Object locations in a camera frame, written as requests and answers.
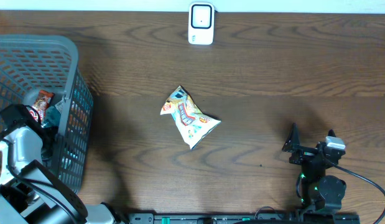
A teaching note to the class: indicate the grey plastic shopping basket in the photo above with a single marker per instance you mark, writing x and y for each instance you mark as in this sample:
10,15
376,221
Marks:
30,63

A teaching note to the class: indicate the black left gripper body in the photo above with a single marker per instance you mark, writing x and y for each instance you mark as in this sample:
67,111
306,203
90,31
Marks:
50,132

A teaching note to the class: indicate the yellow snack chip bag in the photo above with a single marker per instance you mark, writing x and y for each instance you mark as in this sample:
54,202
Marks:
191,122

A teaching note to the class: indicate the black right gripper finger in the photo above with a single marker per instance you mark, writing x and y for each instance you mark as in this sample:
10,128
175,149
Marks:
292,143
331,133

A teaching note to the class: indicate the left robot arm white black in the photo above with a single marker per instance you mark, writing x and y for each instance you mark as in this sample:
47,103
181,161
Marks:
29,192

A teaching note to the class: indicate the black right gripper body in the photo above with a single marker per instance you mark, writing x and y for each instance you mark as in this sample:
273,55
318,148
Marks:
303,155

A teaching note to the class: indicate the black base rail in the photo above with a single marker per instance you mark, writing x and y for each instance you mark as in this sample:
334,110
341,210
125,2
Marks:
262,217

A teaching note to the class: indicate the blue mouthwash bottle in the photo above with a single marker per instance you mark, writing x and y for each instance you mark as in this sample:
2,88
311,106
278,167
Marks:
53,115

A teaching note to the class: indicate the red Top chocolate bar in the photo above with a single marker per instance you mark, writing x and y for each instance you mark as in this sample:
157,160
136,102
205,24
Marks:
41,104

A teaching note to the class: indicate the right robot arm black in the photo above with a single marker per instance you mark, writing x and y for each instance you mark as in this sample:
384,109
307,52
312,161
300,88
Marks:
319,192

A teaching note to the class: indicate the white black barcode scanner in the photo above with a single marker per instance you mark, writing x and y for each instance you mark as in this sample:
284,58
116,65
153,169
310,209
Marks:
201,19

